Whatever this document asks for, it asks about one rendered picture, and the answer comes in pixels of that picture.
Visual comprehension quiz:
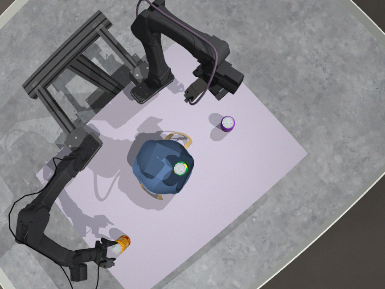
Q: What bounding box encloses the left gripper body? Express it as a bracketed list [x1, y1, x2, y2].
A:
[185, 64, 228, 101]

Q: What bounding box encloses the orange drink can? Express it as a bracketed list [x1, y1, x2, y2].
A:
[111, 235, 131, 254]

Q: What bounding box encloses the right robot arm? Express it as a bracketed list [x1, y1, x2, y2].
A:
[16, 134, 100, 282]

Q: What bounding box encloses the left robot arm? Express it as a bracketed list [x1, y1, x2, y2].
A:
[131, 0, 244, 102]

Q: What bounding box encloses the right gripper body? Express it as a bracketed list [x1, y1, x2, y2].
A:
[87, 239, 108, 269]

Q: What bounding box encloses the green and yellow drink can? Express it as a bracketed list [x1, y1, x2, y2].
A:
[173, 161, 190, 176]

